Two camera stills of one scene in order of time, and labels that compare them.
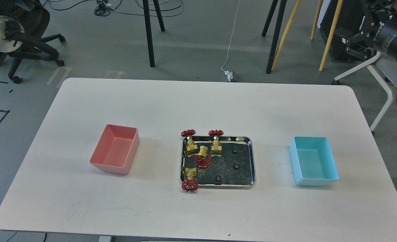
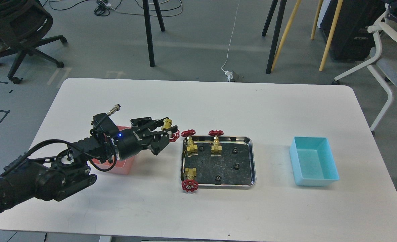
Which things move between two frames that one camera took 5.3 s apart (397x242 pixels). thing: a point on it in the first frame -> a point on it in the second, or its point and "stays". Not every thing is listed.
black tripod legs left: [148, 28] stays
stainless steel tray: [236, 169] stays
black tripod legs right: [279, 19] stays
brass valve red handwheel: [203, 159] -> [167, 123]
